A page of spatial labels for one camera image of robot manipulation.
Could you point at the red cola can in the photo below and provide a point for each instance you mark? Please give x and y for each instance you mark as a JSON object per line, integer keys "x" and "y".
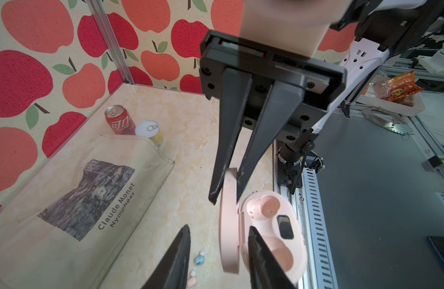
{"x": 120, "y": 121}

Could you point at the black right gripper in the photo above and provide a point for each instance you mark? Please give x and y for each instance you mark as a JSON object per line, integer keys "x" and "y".
{"x": 230, "y": 66}

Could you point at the right aluminium frame post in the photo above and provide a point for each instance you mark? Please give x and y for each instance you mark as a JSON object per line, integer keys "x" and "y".
{"x": 105, "y": 27}

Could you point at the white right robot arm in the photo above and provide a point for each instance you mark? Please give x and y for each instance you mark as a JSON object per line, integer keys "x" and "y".
{"x": 359, "y": 36}

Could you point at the pink earbud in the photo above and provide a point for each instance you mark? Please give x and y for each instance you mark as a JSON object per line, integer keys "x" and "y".
{"x": 192, "y": 280}

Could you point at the blue earbud right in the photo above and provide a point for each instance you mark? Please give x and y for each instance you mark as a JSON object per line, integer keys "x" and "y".
{"x": 200, "y": 259}

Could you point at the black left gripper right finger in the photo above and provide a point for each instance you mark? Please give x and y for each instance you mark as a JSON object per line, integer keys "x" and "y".
{"x": 265, "y": 271}

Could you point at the orange snack bag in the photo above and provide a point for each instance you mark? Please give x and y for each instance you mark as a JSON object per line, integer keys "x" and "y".
{"x": 394, "y": 89}

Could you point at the pink earbud charging case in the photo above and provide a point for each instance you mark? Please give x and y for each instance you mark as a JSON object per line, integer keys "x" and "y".
{"x": 276, "y": 222}

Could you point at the yellow can white lid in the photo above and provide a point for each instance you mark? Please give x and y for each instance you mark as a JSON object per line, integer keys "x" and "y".
{"x": 151, "y": 130}

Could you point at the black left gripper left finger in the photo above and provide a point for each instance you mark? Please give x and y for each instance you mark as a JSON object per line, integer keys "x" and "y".
{"x": 171, "y": 272}

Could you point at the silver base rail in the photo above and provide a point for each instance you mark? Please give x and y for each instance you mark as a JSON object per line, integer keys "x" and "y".
{"x": 307, "y": 204}

